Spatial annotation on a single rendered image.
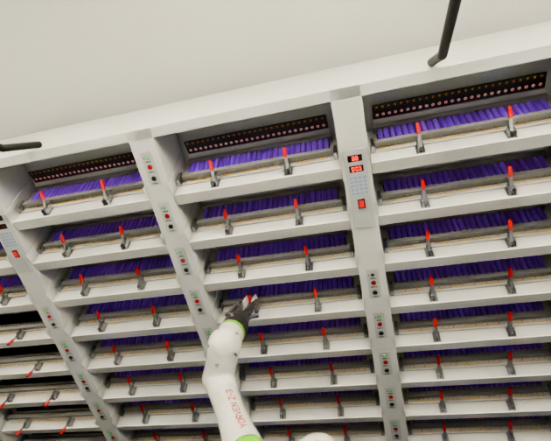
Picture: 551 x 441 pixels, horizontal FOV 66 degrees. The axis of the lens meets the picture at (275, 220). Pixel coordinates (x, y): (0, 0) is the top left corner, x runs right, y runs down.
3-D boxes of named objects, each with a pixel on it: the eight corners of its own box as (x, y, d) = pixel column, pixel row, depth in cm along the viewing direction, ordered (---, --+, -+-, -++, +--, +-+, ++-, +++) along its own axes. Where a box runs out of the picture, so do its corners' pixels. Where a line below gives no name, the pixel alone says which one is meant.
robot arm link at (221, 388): (268, 431, 116) (228, 436, 111) (260, 465, 119) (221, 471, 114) (233, 353, 148) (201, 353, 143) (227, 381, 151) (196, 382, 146)
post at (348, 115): (412, 472, 197) (359, 84, 128) (391, 472, 199) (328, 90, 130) (407, 433, 215) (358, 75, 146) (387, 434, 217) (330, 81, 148)
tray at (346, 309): (366, 316, 165) (363, 301, 159) (219, 329, 178) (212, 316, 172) (362, 276, 180) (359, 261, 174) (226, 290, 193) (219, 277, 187)
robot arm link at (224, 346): (239, 342, 131) (205, 332, 133) (232, 377, 135) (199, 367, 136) (249, 322, 145) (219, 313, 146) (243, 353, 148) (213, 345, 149)
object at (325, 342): (372, 354, 173) (368, 335, 164) (231, 364, 186) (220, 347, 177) (367, 312, 187) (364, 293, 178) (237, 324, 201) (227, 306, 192)
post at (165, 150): (267, 472, 212) (149, 127, 143) (248, 472, 214) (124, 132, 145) (272, 437, 230) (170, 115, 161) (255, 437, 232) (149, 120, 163)
